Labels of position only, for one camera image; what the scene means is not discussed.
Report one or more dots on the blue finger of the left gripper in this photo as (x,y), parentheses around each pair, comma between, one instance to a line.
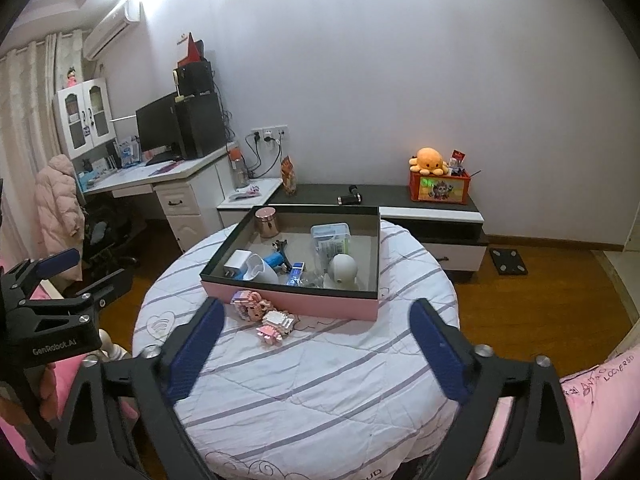
(57,264)

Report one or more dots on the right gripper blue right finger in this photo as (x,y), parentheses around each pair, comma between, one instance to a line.
(538,441)

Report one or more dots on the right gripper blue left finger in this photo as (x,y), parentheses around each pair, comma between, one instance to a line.
(93,439)

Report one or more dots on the pink building block figure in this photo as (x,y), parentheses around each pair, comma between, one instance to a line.
(251,306)

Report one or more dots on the white pink block figure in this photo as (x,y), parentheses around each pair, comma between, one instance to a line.
(276,325)

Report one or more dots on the white wall charger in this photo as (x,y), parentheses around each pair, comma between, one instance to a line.
(236,265)

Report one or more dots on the white astronaut figurine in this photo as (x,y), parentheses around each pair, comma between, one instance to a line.
(342,273)

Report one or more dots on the blue highlighter marker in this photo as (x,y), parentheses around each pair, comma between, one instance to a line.
(276,260)

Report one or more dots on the rose gold metal canister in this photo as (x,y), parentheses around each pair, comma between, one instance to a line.
(266,222)

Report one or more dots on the clear plastic storage box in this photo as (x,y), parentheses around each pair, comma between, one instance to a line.
(329,240)

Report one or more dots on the black hair clip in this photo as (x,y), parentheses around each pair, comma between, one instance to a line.
(279,246)

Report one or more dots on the pink down jacket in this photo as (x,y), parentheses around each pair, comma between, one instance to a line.
(61,220)

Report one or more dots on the black office chair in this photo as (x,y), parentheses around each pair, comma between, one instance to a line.
(111,228)

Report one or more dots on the black bathroom scale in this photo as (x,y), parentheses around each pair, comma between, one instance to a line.
(507,261)

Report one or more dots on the striped white tablecloth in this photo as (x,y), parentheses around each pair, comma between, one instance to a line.
(337,399)

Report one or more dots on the black white TV cabinet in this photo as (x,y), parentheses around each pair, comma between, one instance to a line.
(453,234)

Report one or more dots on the pink quilt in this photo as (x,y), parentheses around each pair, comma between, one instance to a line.
(604,403)

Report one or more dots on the white glass door cabinet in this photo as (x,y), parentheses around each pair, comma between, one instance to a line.
(83,117)

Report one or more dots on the black and pink tray box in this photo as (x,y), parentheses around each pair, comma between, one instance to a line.
(295,222)

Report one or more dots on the white side cabinet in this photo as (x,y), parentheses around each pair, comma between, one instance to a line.
(234,208)

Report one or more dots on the white desk with drawers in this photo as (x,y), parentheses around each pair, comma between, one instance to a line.
(189,192)

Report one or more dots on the red cartoon storage crate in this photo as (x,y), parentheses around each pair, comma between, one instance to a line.
(439,189)

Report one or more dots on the black computer monitor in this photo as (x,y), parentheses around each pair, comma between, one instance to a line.
(158,127)

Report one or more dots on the black massage gun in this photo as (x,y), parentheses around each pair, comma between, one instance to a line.
(352,197)

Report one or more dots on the orange octopus plush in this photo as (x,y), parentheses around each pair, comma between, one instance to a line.
(428,161)

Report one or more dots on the orange lid water bottle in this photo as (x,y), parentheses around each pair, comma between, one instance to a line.
(239,170)

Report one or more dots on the orange snack bag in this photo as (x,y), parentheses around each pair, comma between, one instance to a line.
(288,176)

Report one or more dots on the black computer tower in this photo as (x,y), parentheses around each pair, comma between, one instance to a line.
(201,125)

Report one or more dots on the black speaker box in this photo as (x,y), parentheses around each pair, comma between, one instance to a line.
(195,78)

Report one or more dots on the white air conditioner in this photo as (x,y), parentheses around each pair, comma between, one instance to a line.
(124,16)

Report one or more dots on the white wall socket strip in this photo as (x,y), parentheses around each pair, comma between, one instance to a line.
(269,134)

